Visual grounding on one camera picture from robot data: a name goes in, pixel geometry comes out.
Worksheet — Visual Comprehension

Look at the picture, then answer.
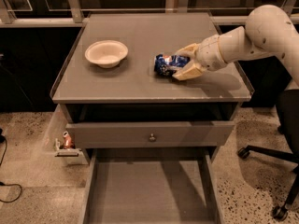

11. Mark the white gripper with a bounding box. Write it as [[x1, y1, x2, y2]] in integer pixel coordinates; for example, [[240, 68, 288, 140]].
[[173, 35, 227, 81]]

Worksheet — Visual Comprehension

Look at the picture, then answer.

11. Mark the blue pepsi can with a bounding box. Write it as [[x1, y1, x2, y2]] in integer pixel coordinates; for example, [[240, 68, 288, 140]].
[[154, 54, 191, 77]]

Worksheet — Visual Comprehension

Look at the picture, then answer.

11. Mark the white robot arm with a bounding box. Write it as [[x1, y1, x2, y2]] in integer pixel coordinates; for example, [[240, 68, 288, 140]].
[[173, 5, 299, 85]]

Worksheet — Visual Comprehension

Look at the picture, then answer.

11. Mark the grey drawer cabinet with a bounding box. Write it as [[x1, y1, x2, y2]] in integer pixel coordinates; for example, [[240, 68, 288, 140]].
[[50, 11, 255, 162]]

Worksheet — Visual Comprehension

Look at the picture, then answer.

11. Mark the round metal drawer knob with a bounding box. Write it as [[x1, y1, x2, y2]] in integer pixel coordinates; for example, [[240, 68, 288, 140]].
[[149, 133, 156, 142]]

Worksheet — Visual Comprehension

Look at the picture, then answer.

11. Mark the grey top drawer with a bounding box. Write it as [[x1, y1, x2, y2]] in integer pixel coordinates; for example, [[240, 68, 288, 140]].
[[66, 103, 234, 148]]

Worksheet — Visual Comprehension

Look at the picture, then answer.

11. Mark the open grey middle drawer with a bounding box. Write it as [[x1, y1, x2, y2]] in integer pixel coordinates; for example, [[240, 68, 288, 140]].
[[78, 147, 225, 224]]

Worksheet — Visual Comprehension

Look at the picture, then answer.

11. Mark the white paper bowl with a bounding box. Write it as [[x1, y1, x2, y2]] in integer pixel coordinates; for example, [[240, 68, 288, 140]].
[[85, 40, 128, 68]]

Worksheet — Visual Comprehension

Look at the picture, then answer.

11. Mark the black office chair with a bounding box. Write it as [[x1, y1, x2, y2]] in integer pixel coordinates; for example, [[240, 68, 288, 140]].
[[237, 89, 299, 221]]

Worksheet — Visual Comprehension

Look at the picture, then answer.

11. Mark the orange bottle in bin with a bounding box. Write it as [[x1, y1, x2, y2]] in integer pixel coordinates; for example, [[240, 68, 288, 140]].
[[63, 132, 75, 149]]

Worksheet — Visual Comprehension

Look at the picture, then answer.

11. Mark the metal window railing frame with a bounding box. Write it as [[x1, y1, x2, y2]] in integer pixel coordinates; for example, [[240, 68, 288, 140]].
[[0, 0, 298, 26]]

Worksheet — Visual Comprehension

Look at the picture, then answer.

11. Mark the black floor cable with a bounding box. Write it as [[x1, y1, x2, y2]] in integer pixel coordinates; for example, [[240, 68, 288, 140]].
[[0, 128, 23, 203]]

